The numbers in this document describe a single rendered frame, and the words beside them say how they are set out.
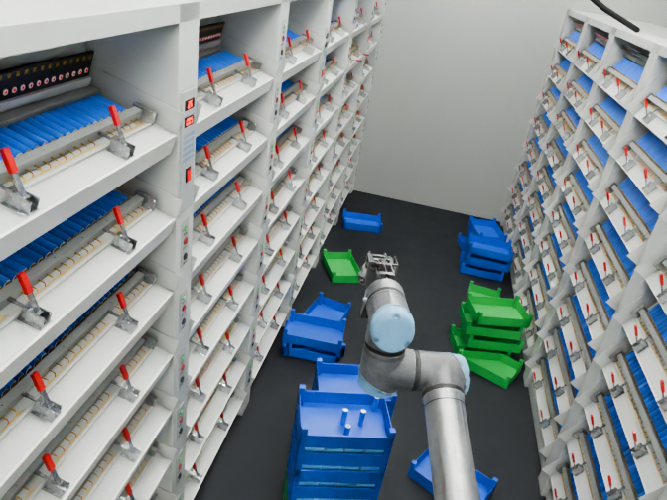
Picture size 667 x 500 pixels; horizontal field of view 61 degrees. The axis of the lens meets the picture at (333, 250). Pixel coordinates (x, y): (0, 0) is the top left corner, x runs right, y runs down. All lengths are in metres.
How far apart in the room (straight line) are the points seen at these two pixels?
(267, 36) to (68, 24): 1.05
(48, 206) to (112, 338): 0.43
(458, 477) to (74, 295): 0.76
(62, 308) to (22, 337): 0.09
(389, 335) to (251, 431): 1.49
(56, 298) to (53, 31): 0.43
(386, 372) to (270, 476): 1.28
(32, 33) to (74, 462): 0.83
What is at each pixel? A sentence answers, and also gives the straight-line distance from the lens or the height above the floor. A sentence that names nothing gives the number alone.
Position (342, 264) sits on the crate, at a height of 0.00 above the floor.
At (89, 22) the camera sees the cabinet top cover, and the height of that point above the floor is 1.72.
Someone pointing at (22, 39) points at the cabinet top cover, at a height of 1.71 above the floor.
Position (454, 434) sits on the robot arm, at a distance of 1.19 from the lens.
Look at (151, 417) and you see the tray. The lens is 1.65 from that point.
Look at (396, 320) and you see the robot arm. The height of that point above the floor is 1.23.
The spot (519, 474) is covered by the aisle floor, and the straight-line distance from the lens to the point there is 2.74.
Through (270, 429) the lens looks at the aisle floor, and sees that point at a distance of 2.59.
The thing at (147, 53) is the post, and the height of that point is 1.63.
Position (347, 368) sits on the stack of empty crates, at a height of 0.36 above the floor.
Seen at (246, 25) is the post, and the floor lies 1.62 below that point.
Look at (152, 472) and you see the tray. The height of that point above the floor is 0.50.
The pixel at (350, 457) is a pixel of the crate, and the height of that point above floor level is 0.44.
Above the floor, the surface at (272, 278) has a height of 0.50.
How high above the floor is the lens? 1.87
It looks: 28 degrees down
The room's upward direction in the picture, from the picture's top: 10 degrees clockwise
